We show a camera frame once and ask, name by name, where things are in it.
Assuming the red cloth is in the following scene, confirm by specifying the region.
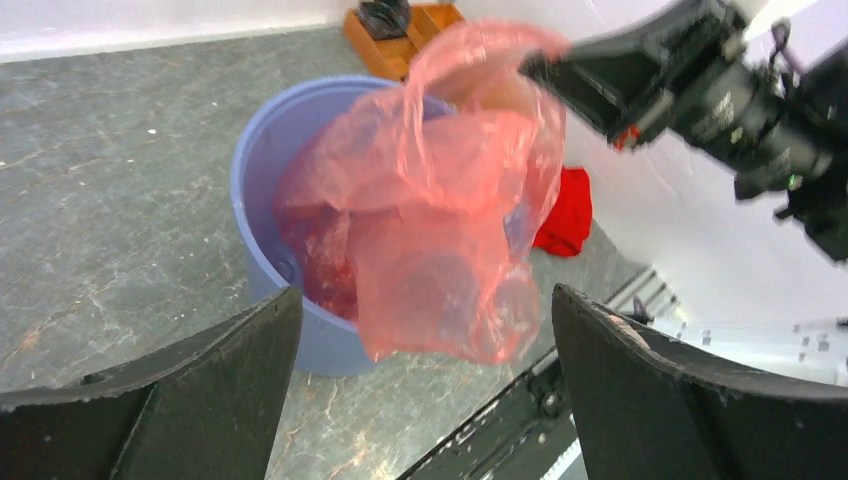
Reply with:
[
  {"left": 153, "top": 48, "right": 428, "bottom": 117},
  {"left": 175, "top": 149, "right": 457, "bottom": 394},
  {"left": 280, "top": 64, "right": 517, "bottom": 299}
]
[{"left": 533, "top": 167, "right": 593, "bottom": 258}]

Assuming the red translucent trash bag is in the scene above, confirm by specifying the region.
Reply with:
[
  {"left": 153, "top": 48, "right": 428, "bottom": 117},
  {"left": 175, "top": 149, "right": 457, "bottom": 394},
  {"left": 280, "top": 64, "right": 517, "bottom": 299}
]
[{"left": 272, "top": 20, "right": 568, "bottom": 364}]

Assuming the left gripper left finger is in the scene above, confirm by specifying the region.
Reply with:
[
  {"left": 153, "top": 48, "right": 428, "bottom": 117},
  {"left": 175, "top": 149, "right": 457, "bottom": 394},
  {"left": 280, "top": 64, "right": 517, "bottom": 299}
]
[{"left": 1, "top": 288, "right": 303, "bottom": 479}]

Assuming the black bag roll top left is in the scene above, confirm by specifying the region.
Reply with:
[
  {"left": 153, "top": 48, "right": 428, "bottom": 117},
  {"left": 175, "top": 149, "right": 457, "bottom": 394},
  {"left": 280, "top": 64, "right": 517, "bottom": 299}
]
[{"left": 355, "top": 0, "right": 412, "bottom": 41}]

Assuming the orange compartment tray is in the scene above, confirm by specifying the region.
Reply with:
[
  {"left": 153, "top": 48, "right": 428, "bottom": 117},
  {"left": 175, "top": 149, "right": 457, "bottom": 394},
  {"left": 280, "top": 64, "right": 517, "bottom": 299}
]
[{"left": 343, "top": 3, "right": 465, "bottom": 81}]

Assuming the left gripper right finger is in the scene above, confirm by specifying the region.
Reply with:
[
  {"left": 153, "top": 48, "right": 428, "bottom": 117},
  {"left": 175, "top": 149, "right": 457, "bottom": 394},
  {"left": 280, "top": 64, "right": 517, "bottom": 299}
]
[{"left": 552, "top": 284, "right": 847, "bottom": 479}]

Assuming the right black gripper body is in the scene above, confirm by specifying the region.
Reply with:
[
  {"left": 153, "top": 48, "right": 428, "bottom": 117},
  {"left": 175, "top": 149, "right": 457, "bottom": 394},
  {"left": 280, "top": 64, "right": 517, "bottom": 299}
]
[{"left": 635, "top": 1, "right": 835, "bottom": 193}]

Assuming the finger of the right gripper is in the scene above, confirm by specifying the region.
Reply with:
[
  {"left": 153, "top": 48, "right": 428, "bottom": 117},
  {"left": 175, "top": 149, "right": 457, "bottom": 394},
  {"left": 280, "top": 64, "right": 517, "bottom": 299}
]
[{"left": 519, "top": 19, "right": 676, "bottom": 146}]

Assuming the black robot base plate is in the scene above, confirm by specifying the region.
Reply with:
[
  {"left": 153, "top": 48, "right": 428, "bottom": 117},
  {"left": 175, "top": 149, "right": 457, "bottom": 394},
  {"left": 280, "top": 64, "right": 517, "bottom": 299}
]
[{"left": 399, "top": 349, "right": 579, "bottom": 480}]

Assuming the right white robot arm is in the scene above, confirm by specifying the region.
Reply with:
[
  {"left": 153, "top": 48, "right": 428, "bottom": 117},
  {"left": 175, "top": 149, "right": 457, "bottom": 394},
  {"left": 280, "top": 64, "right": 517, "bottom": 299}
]
[{"left": 519, "top": 1, "right": 847, "bottom": 302}]

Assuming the slotted cable duct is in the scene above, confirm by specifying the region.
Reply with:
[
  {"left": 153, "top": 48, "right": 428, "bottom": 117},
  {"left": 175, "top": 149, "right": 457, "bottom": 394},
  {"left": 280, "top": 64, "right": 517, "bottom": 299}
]
[{"left": 540, "top": 440, "right": 588, "bottom": 480}]

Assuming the blue plastic trash bin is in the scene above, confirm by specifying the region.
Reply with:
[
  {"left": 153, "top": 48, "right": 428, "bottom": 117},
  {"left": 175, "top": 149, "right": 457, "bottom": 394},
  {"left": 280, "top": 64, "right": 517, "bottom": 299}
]
[{"left": 230, "top": 75, "right": 393, "bottom": 377}]

